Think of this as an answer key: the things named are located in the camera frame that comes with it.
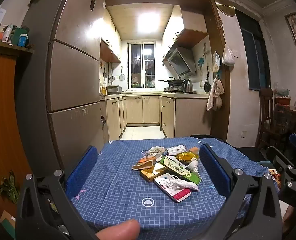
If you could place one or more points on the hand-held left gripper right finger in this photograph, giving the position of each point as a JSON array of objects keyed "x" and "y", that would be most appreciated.
[{"x": 214, "y": 170}]

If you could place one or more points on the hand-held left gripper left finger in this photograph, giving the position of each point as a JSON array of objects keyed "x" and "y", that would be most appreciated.
[{"x": 83, "y": 170}]

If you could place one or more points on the teal plastic basin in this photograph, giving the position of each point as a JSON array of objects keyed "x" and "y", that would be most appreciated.
[{"x": 266, "y": 164}]

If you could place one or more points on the white tissue ball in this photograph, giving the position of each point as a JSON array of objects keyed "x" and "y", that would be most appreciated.
[{"x": 193, "y": 164}]

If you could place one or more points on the orange sponge block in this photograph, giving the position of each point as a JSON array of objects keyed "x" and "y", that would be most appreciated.
[{"x": 194, "y": 150}]

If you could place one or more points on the yellow plastic wrapper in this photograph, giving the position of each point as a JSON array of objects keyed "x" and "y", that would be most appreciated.
[{"x": 185, "y": 156}]

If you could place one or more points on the white tissue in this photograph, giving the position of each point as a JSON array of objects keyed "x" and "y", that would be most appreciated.
[{"x": 185, "y": 184}]

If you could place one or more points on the green white carton box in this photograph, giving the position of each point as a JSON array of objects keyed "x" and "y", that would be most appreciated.
[{"x": 180, "y": 170}]

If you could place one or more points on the white wipes packet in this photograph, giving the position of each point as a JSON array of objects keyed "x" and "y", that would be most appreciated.
[{"x": 176, "y": 150}]

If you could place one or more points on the white pink box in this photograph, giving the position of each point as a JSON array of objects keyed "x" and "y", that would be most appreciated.
[{"x": 176, "y": 194}]

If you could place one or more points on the orange snack wrapper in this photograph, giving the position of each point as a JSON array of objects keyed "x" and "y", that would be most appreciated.
[{"x": 143, "y": 165}]

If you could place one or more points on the clear plastic wrapper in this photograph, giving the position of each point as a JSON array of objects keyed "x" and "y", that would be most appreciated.
[{"x": 156, "y": 151}]

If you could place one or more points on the yellow brown small box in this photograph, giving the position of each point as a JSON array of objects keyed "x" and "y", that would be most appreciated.
[{"x": 148, "y": 175}]

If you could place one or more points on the person's right forearm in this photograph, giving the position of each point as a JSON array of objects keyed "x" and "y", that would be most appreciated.
[{"x": 291, "y": 217}]

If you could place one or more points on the person's left hand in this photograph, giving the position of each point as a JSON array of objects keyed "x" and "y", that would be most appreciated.
[{"x": 120, "y": 230}]

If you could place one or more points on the dark wooden sideboard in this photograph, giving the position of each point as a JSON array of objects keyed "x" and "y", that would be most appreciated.
[{"x": 295, "y": 120}]

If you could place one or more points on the blue checked tablecloth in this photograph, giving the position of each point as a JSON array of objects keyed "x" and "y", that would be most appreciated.
[{"x": 118, "y": 192}]

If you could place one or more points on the wooden chair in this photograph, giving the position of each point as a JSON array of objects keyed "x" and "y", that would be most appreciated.
[{"x": 265, "y": 115}]

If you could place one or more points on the red plant pot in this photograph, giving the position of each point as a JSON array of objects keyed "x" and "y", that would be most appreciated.
[{"x": 282, "y": 100}]

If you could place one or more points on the dark hanging bag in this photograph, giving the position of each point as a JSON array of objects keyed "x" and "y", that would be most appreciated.
[{"x": 103, "y": 122}]

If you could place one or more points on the green leafy bunch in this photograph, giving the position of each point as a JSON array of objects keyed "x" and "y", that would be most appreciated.
[{"x": 9, "y": 187}]

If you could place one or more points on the oil bottle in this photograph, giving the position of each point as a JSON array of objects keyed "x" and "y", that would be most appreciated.
[{"x": 103, "y": 89}]

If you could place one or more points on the small black hanging pan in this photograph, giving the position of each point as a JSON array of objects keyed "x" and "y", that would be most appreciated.
[{"x": 207, "y": 86}]

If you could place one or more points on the silver rice cooker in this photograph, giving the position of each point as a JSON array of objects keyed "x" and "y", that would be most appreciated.
[{"x": 114, "y": 90}]

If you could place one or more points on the beige kitchen base cabinets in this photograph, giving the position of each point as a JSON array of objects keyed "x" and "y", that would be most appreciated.
[{"x": 150, "y": 110}]

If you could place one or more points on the steel kettle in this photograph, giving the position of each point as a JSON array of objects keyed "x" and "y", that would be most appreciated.
[{"x": 187, "y": 86}]

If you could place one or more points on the brown refrigerator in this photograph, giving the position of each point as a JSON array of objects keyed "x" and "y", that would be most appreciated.
[{"x": 73, "y": 80}]

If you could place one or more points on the gas stove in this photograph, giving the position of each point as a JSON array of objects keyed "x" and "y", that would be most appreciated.
[{"x": 171, "y": 89}]

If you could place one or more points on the cardboard box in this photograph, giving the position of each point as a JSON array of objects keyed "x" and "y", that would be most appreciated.
[{"x": 7, "y": 223}]

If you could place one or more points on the black frying pan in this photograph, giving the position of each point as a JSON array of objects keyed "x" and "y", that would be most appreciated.
[{"x": 174, "y": 81}]

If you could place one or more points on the hanging ladle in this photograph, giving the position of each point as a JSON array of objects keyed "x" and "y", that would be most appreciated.
[{"x": 112, "y": 76}]

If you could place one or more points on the dark room window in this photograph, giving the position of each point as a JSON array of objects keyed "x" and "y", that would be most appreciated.
[{"x": 253, "y": 55}]

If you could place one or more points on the hanging strainer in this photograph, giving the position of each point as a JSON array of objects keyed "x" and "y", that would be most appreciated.
[{"x": 122, "y": 76}]

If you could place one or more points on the orange wooden cabinet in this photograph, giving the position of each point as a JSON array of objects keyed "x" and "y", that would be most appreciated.
[{"x": 2, "y": 105}]

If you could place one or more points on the small hanging plastic bag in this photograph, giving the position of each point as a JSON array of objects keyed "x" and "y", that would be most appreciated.
[{"x": 216, "y": 63}]

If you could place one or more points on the white hanging plastic bag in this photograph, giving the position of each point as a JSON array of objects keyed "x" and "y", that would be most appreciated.
[{"x": 228, "y": 57}]

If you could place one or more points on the steel range hood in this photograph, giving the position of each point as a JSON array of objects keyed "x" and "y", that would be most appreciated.
[{"x": 179, "y": 62}]

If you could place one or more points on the kitchen window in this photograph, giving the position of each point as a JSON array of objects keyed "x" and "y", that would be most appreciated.
[{"x": 141, "y": 65}]

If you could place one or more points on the dark green box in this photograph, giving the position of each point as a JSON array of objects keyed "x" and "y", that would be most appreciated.
[{"x": 17, "y": 33}]

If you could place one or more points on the white bottle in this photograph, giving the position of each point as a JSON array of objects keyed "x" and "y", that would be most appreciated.
[{"x": 6, "y": 33}]

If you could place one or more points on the ceiling light panel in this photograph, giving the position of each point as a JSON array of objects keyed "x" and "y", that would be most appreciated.
[{"x": 148, "y": 22}]

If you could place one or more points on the wall socket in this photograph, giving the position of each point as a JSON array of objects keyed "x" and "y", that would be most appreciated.
[{"x": 243, "y": 134}]

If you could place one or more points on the flower wall sticker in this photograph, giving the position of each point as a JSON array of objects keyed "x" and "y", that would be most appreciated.
[{"x": 201, "y": 62}]

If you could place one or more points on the beige wall cabinet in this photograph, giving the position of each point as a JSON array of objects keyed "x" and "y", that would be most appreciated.
[
  {"x": 188, "y": 35},
  {"x": 109, "y": 52}
]

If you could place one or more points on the round gold wall plate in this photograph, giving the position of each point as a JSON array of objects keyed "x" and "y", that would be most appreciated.
[{"x": 225, "y": 6}]

